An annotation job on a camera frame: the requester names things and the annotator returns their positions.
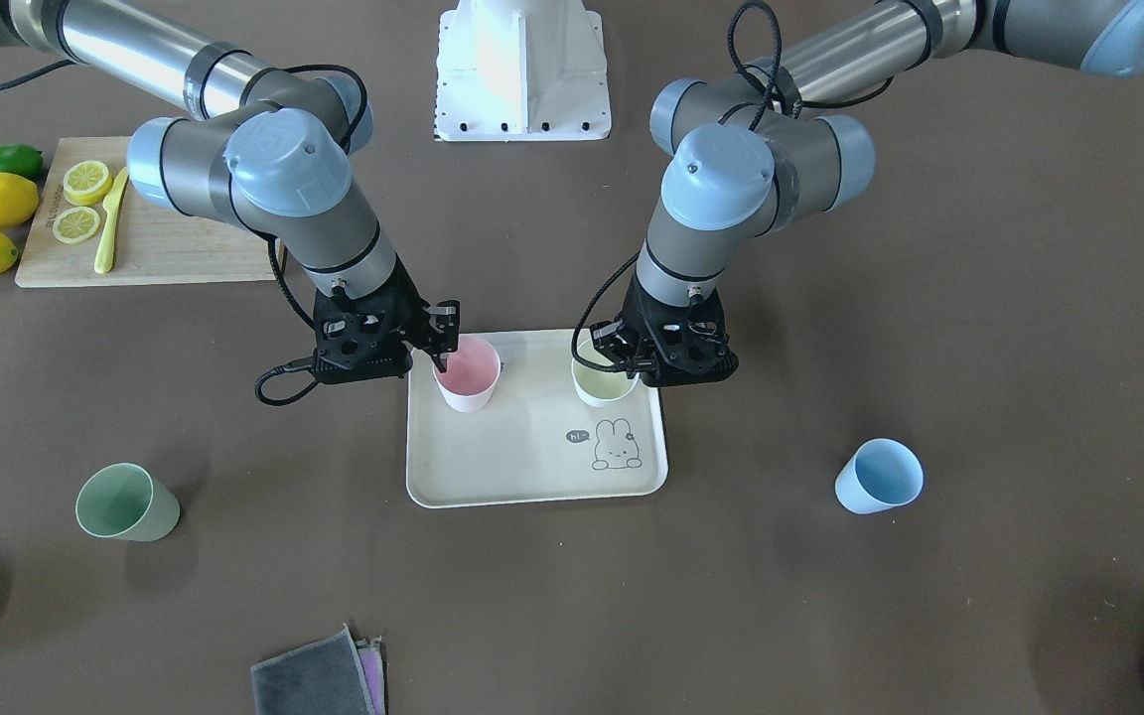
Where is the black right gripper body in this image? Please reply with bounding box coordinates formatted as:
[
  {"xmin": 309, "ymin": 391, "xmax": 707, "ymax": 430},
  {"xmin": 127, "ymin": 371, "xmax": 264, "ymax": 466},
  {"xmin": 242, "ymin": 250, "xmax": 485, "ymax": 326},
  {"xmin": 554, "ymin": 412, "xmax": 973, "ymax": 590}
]
[{"xmin": 312, "ymin": 267, "xmax": 432, "ymax": 384}]

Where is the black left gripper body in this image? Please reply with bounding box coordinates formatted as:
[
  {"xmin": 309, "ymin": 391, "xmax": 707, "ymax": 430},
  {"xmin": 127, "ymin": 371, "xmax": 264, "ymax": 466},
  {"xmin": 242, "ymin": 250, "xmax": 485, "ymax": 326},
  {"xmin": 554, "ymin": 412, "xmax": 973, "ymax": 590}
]
[{"xmin": 622, "ymin": 277, "xmax": 739, "ymax": 388}]

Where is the cream plastic cup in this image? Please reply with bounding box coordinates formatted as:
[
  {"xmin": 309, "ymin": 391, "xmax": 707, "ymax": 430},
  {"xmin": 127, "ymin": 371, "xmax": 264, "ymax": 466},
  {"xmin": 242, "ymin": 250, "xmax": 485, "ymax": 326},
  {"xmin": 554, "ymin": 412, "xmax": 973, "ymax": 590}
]
[{"xmin": 571, "ymin": 337, "xmax": 639, "ymax": 407}]

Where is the pink plastic cup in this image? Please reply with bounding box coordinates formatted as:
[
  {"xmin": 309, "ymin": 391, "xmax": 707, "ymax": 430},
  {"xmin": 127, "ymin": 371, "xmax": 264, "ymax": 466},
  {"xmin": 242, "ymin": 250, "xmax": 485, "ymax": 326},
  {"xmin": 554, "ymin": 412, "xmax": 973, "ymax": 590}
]
[{"xmin": 431, "ymin": 335, "xmax": 502, "ymax": 413}]

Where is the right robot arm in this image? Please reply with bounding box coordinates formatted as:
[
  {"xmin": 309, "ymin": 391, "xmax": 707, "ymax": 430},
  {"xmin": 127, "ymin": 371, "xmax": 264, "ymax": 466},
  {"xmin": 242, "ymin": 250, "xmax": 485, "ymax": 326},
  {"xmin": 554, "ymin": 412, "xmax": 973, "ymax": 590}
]
[{"xmin": 0, "ymin": 1, "xmax": 460, "ymax": 386}]

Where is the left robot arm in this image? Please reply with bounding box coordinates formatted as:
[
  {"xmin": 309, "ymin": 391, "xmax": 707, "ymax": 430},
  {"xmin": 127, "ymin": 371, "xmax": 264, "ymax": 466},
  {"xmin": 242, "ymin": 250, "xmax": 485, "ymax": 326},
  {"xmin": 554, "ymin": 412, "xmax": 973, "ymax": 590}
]
[{"xmin": 589, "ymin": 1, "xmax": 1144, "ymax": 386}]

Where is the beige rabbit tray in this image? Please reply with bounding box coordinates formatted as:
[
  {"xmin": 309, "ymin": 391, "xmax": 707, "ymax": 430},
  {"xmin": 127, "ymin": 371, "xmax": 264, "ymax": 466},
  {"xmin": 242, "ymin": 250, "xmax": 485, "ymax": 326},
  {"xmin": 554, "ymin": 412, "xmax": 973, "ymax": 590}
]
[{"xmin": 405, "ymin": 329, "xmax": 668, "ymax": 508}]

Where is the wooden cutting board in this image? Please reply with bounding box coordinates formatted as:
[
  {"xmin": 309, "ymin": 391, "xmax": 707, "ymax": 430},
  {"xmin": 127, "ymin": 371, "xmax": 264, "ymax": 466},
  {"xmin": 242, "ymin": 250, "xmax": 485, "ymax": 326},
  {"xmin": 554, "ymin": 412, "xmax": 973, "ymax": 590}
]
[{"xmin": 15, "ymin": 136, "xmax": 275, "ymax": 288}]

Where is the blue plastic cup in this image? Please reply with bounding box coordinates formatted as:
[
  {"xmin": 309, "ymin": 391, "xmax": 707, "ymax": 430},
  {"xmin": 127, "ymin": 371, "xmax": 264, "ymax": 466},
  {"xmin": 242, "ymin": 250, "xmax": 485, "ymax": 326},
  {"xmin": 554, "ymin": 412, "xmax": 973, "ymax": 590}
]
[{"xmin": 834, "ymin": 438, "xmax": 925, "ymax": 514}]

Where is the yellow plastic knife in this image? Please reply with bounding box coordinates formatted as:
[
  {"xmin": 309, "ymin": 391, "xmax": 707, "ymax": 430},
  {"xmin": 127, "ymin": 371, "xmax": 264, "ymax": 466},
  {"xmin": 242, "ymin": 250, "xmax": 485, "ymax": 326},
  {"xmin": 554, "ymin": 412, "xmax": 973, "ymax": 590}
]
[{"xmin": 92, "ymin": 167, "xmax": 130, "ymax": 275}]

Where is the green plastic cup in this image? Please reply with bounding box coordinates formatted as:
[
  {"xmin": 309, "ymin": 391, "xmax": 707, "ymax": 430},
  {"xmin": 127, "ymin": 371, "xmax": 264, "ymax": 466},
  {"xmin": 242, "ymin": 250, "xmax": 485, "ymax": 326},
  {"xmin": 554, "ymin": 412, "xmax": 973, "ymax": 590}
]
[{"xmin": 76, "ymin": 463, "xmax": 181, "ymax": 542}]

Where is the lemon half slice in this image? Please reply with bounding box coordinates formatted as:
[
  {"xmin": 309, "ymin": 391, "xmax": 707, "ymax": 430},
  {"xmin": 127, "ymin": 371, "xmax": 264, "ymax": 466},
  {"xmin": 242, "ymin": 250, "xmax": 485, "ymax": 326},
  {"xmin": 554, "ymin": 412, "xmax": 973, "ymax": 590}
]
[
  {"xmin": 51, "ymin": 207, "xmax": 101, "ymax": 245},
  {"xmin": 61, "ymin": 160, "xmax": 114, "ymax": 207}
]

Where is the pink folded cloth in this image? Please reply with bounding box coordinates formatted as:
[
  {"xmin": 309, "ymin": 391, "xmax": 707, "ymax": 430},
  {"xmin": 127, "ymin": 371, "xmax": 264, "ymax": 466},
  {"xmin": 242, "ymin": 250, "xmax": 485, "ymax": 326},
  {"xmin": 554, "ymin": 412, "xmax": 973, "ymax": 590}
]
[{"xmin": 355, "ymin": 637, "xmax": 387, "ymax": 715}]

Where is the grey folded cloth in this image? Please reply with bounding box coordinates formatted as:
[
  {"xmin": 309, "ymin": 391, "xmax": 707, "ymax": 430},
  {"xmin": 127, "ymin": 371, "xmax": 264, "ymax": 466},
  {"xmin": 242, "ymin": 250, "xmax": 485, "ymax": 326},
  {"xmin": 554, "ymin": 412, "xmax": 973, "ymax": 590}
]
[{"xmin": 251, "ymin": 628, "xmax": 372, "ymax": 714}]

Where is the green lime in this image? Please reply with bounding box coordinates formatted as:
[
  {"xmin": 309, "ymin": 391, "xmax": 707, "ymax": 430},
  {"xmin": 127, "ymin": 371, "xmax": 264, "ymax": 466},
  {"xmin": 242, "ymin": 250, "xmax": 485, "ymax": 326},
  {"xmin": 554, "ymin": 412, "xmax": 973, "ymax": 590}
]
[{"xmin": 0, "ymin": 142, "xmax": 45, "ymax": 181}]

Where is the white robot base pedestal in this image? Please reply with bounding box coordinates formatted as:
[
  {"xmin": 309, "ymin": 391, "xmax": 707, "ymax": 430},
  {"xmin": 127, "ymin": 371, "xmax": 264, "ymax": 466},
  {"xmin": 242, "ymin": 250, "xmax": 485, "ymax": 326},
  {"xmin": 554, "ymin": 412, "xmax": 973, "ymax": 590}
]
[{"xmin": 432, "ymin": 1, "xmax": 613, "ymax": 142}]

